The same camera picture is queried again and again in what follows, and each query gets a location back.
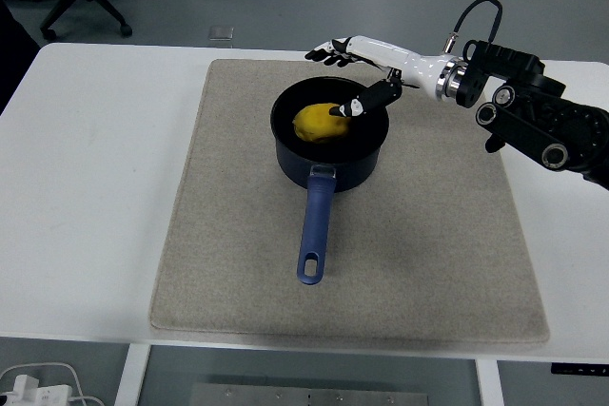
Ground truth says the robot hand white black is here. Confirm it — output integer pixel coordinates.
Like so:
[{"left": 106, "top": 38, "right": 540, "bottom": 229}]
[{"left": 304, "top": 34, "right": 452, "bottom": 118}]

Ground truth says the yellow potato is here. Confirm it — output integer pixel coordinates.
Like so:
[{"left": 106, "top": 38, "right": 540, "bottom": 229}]
[{"left": 291, "top": 101, "right": 353, "bottom": 145}]

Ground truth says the beige fabric mat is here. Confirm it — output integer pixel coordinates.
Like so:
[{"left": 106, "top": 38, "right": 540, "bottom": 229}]
[{"left": 149, "top": 58, "right": 552, "bottom": 343}]

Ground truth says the white table leg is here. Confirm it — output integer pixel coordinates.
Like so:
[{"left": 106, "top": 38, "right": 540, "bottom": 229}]
[
  {"left": 115, "top": 342, "right": 152, "bottom": 406},
  {"left": 474, "top": 358, "right": 505, "bottom": 406}
]

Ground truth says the grey metal plate with screws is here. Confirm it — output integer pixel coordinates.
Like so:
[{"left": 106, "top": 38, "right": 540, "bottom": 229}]
[{"left": 189, "top": 382, "right": 432, "bottom": 406}]

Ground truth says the black table control panel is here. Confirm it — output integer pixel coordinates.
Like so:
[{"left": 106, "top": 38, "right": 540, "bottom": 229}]
[{"left": 551, "top": 363, "right": 609, "bottom": 376}]

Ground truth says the person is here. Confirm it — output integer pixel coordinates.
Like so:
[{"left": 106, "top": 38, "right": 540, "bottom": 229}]
[{"left": 0, "top": 0, "right": 41, "bottom": 115}]

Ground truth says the white power adapter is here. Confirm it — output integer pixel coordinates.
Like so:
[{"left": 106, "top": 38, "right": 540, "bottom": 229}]
[{"left": 0, "top": 374, "right": 72, "bottom": 406}]

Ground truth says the blue pot with handle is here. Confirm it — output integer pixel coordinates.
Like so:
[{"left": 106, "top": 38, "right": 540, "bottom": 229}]
[{"left": 270, "top": 75, "right": 391, "bottom": 287}]

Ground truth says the white cable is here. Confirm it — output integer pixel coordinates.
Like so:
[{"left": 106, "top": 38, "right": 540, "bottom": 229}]
[{"left": 0, "top": 361, "right": 104, "bottom": 406}]

